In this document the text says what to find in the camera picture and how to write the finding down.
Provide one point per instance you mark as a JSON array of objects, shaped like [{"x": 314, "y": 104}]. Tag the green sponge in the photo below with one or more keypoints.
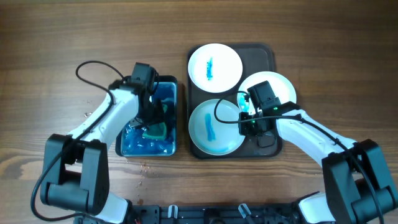
[{"x": 157, "y": 134}]

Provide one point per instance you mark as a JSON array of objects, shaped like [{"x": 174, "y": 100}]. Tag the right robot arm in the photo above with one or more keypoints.
[{"x": 358, "y": 184}]

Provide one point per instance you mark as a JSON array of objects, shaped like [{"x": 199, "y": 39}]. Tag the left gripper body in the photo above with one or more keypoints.
[{"x": 153, "y": 112}]

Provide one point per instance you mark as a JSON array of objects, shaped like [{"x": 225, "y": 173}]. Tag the large white plate blue smear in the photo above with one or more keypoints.
[{"x": 281, "y": 86}]

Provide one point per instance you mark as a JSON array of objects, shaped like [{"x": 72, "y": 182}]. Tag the dark brown serving tray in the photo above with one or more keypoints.
[{"x": 256, "y": 57}]

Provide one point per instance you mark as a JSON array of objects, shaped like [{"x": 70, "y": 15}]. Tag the white plate blue streak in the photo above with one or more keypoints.
[{"x": 215, "y": 68}]

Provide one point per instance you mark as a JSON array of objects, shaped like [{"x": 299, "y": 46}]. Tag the black mounting rail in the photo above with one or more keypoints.
[{"x": 262, "y": 214}]

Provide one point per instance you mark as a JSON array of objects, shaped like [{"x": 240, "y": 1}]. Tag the pale blue plate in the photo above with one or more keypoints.
[{"x": 211, "y": 136}]

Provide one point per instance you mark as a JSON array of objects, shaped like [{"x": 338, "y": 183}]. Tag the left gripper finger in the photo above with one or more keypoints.
[
  {"x": 154, "y": 124},
  {"x": 136, "y": 123}
]

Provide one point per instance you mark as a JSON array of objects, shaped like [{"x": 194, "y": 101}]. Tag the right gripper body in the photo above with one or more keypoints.
[{"x": 250, "y": 124}]

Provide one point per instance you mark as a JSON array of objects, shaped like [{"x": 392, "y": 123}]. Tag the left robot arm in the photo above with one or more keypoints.
[{"x": 75, "y": 174}]

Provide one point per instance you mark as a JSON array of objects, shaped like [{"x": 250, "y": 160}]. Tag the black tub of blue water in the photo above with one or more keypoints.
[{"x": 130, "y": 143}]

